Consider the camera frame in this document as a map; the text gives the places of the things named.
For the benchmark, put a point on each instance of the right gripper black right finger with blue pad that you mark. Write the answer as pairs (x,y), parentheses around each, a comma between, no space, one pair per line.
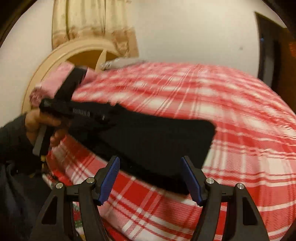
(243,220)

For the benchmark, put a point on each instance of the pink folded blanket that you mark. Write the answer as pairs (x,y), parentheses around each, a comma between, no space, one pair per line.
(50,85)

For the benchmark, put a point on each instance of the dark wooden door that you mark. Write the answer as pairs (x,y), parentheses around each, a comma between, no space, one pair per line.
(277,58)

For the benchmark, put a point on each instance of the black pants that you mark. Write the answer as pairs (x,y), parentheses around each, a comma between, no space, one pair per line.
(149,147)

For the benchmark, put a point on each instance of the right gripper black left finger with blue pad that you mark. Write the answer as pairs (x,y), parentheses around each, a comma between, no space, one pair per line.
(56,219)

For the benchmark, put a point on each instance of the beige patterned curtain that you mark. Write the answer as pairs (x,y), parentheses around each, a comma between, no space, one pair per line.
(87,18)

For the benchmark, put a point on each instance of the person's left hand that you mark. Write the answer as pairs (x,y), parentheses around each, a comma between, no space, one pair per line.
(35,118)

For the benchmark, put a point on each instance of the cream round headboard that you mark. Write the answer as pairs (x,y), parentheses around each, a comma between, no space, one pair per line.
(89,52)

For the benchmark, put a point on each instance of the grey striped pillow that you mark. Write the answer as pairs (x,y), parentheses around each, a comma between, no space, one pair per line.
(120,63)

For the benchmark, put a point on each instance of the dark sleeve forearm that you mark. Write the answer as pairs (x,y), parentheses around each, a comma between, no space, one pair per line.
(16,149)

